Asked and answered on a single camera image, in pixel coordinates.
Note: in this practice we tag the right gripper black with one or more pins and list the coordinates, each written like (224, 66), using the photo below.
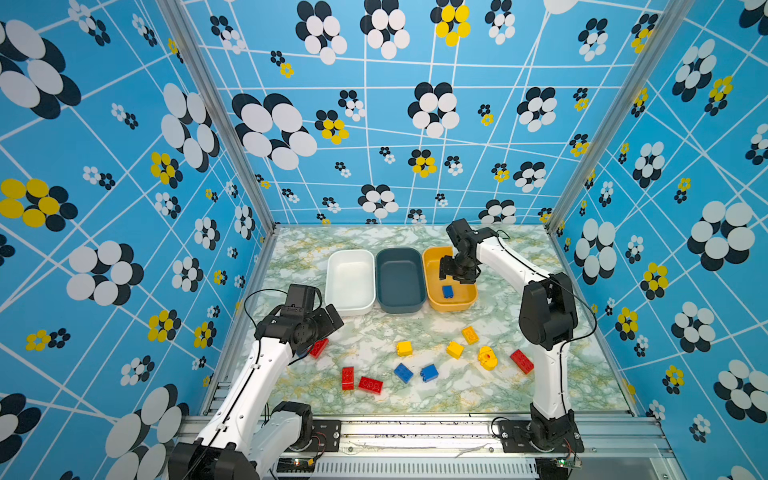
(444, 266)

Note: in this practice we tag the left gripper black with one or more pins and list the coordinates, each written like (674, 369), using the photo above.
(326, 325)

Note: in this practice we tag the yellow plastic container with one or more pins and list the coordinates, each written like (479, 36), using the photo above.
(465, 295)

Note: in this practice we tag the red lego brick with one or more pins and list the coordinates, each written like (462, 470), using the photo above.
(348, 378)
(318, 348)
(522, 361)
(370, 385)

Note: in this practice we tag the white plastic container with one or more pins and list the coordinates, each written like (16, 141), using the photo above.
(350, 282)

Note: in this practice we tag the dark teal plastic container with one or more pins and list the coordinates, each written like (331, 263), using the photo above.
(400, 280)

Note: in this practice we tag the yellow rounded lego duck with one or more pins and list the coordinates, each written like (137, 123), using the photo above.
(487, 358)

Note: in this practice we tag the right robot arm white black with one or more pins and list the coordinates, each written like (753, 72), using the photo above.
(547, 319)

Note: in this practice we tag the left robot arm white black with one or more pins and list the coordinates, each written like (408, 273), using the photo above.
(237, 443)

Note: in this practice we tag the orange yellow lego brick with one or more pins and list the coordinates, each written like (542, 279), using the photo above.
(470, 335)

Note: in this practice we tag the yellow lego brick centre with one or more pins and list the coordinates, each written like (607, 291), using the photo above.
(404, 348)

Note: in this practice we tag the red lego brick flat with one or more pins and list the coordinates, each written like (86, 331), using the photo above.
(370, 385)

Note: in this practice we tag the yellow lego brick right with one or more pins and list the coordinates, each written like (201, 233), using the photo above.
(455, 350)

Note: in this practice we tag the blue lego brick left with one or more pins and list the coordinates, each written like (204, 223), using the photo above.
(403, 373)

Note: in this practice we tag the blue lego brick right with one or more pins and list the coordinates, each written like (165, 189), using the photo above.
(429, 373)

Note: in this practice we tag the left circuit board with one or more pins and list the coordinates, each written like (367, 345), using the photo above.
(296, 465)

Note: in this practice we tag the circuit board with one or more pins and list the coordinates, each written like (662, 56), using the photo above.
(296, 465)
(555, 469)

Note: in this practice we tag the right circuit board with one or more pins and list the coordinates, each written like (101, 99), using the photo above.
(555, 469)

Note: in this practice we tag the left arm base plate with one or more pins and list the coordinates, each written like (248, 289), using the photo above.
(325, 437)

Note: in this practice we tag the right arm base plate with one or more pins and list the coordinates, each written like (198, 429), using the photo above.
(533, 437)

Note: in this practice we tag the aluminium front rail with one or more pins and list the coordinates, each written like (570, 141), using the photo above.
(464, 447)

